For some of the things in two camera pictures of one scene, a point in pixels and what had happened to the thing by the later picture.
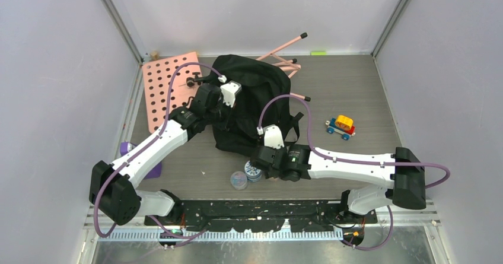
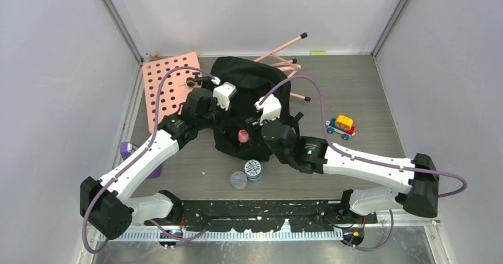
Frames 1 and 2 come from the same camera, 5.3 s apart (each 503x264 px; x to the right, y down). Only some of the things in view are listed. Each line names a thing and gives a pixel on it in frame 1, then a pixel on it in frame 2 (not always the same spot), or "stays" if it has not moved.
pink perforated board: x=157 y=78 stays
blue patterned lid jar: x=252 y=173 stays
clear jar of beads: x=238 y=180 stays
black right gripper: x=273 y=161 → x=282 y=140
